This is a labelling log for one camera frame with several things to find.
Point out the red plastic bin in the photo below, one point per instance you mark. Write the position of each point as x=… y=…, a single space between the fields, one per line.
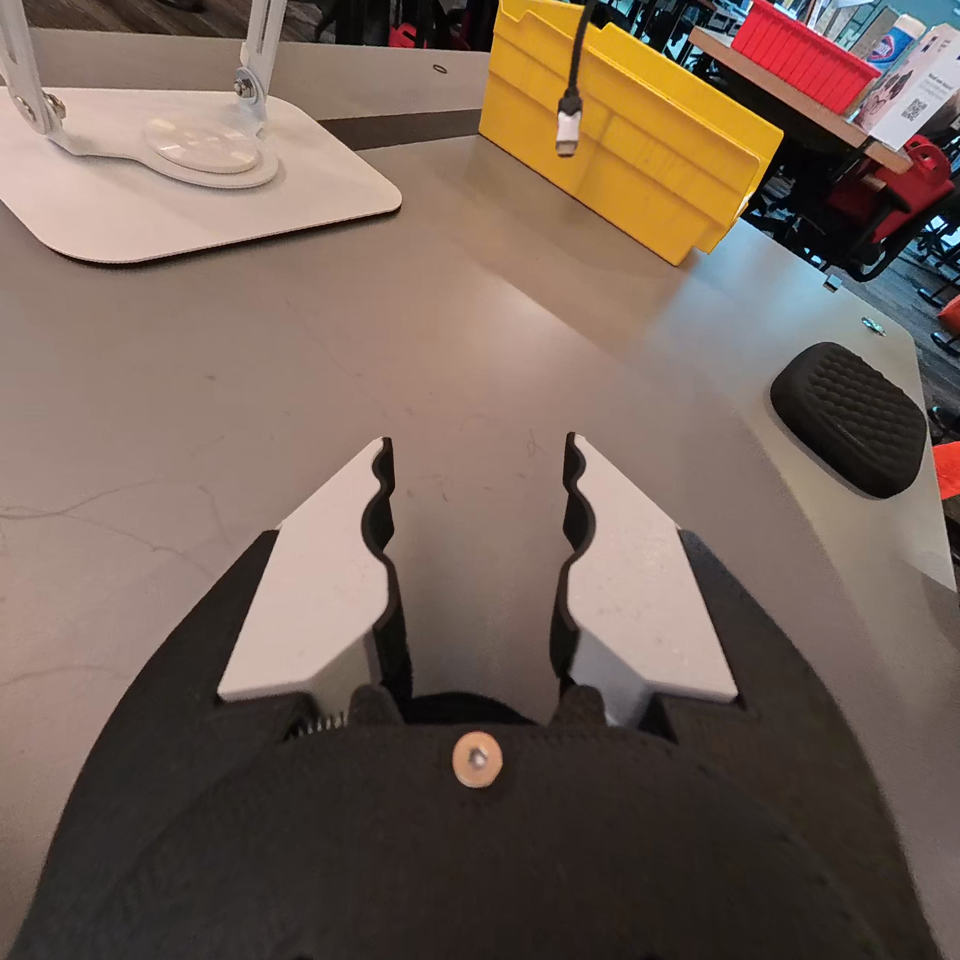
x=802 y=52

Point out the black textured wrist rest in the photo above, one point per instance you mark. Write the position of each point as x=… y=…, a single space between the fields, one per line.
x=847 y=420

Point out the brown wooden table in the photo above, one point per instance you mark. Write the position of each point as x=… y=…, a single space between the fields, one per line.
x=780 y=97

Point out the blue white wipes canister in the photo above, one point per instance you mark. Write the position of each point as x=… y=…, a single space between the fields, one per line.
x=896 y=41

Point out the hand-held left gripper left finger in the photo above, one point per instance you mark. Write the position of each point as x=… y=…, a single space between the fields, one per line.
x=315 y=600

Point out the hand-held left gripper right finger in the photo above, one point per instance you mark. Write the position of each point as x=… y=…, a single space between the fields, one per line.
x=645 y=600

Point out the yellow plastic bin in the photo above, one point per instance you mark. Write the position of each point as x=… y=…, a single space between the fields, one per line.
x=637 y=172

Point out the red office chair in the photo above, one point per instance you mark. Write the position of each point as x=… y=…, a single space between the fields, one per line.
x=911 y=187

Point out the white printed poster box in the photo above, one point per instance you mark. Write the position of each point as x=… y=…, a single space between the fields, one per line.
x=922 y=90

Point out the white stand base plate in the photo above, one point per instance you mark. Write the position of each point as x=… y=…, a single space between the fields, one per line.
x=315 y=187

